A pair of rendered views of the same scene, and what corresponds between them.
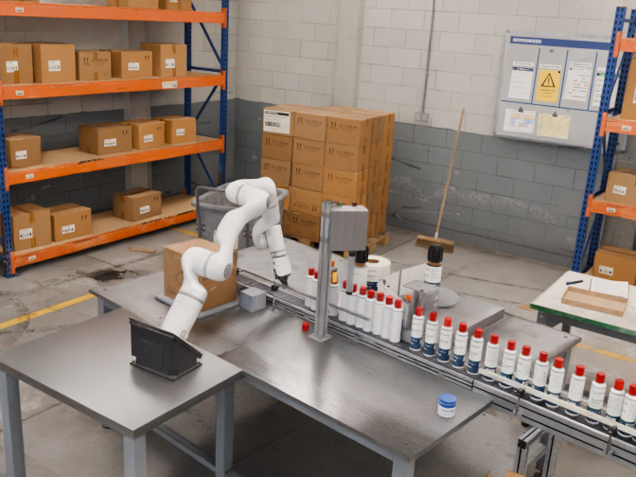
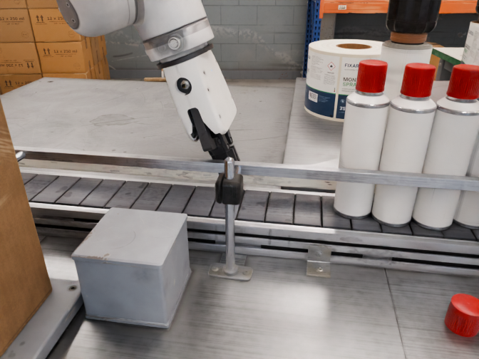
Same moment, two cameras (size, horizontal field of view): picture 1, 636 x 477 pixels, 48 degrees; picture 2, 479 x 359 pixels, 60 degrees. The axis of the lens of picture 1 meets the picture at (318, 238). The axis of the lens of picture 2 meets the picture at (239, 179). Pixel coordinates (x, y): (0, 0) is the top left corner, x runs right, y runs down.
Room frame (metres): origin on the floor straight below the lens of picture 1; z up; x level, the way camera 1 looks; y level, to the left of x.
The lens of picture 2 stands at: (3.08, 0.42, 1.19)
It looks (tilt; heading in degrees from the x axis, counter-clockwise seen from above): 27 degrees down; 328
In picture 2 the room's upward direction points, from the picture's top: straight up
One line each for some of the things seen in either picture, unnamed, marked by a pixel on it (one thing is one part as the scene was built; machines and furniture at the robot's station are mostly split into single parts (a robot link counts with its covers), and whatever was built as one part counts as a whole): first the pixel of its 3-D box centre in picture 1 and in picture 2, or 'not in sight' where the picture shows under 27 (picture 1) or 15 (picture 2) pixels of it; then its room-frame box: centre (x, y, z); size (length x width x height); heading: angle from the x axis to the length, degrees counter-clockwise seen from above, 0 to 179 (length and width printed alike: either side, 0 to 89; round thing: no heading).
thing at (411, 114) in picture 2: (316, 290); (404, 147); (3.37, -0.01, 0.98); 0.05 x 0.05 x 0.20
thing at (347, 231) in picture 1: (346, 227); not in sight; (3.16, -0.13, 1.38); 0.17 x 0.10 x 0.19; 104
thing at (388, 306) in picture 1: (387, 317); not in sight; (3.09, -0.35, 0.98); 0.05 x 0.05 x 0.20
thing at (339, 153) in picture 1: (326, 177); (29, 28); (7.29, -0.05, 0.70); 1.20 x 0.82 x 1.39; 62
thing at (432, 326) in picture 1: (431, 333); not in sight; (2.93, -0.53, 0.98); 0.05 x 0.05 x 0.20
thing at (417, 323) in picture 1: (416, 328); not in sight; (2.98, -0.47, 0.98); 0.05 x 0.05 x 0.20
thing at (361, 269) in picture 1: (359, 271); (403, 63); (3.56, -0.23, 1.03); 0.09 x 0.09 x 0.30
